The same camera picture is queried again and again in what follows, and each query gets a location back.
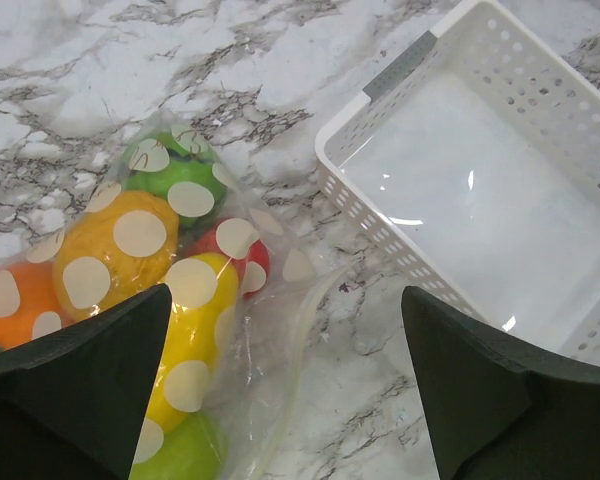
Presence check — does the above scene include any red toy pomegranate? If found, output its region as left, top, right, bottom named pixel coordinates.
left=185, top=217, right=271, bottom=299

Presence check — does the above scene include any green toy watermelon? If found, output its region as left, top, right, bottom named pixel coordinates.
left=121, top=123, right=227, bottom=228

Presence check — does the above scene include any yellow orange toy lemon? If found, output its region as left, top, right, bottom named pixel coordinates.
left=52, top=191, right=179, bottom=321

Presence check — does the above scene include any green toy pear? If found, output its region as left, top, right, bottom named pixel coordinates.
left=129, top=412, right=228, bottom=480

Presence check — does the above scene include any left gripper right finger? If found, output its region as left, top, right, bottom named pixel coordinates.
left=401, top=286, right=600, bottom=479

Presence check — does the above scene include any white perforated plastic basket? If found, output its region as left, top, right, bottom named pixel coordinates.
left=315, top=1, right=600, bottom=366

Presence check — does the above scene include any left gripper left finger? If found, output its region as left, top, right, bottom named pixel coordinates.
left=0, top=284, right=172, bottom=479

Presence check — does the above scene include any yellow toy mango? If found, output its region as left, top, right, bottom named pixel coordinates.
left=144, top=252, right=240, bottom=434

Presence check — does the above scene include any clear zip top bag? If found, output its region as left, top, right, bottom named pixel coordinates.
left=0, top=110, right=341, bottom=479

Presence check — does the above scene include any orange toy fruit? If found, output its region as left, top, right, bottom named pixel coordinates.
left=0, top=261, right=73, bottom=352

